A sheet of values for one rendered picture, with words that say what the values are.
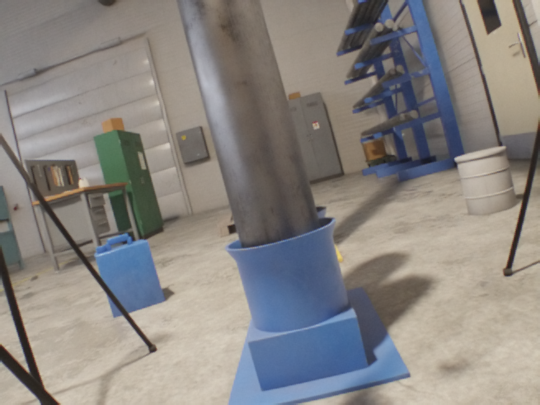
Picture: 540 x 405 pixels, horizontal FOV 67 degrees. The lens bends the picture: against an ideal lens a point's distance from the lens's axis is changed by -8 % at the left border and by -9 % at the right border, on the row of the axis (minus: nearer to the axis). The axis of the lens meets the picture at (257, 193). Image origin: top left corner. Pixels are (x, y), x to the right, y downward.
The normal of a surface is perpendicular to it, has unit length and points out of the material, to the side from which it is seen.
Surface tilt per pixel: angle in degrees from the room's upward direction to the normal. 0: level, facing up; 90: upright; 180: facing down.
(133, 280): 90
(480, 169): 90
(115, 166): 90
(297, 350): 90
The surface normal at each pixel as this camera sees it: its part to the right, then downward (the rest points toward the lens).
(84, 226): -0.08, 0.07
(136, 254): 0.36, -0.06
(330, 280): 0.67, -0.15
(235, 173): -0.61, 0.20
